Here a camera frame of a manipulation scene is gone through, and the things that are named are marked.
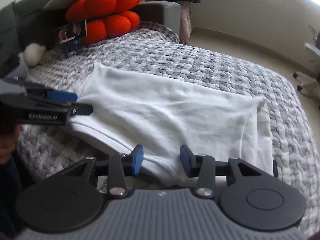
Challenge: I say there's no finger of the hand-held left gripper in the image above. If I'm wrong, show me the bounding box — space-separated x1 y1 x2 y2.
26 88 78 102
37 102 93 117

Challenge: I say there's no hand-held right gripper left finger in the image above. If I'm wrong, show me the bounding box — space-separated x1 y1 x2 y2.
60 144 144 198

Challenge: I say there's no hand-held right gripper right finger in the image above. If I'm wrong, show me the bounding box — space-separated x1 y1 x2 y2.
180 145 265 198

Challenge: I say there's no white printed sweatshirt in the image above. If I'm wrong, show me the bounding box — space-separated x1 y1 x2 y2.
67 63 278 188

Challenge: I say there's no person's left hand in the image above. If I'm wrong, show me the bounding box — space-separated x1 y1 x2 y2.
0 127 22 165

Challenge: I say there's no blue phone stand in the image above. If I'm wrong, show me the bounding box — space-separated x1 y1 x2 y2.
61 40 83 58

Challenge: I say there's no white plush toy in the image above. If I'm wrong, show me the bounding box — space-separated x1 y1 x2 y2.
19 43 47 67

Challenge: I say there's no smartphone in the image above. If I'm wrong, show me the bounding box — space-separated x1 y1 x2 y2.
52 19 88 49

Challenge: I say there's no person's dark clothing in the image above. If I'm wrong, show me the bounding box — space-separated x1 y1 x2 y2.
0 152 33 238

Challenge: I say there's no grey checked quilt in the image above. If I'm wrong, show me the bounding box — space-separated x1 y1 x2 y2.
17 21 320 240

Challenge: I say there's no orange flower cushion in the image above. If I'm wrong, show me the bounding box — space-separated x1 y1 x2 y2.
65 0 143 45

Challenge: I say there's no grey sofa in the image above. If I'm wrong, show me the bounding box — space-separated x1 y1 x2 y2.
0 0 181 80

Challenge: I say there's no grey lace curtain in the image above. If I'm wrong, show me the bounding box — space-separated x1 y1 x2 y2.
179 1 193 45

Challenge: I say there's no white office chair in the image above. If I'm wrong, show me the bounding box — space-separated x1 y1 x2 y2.
294 25 320 95

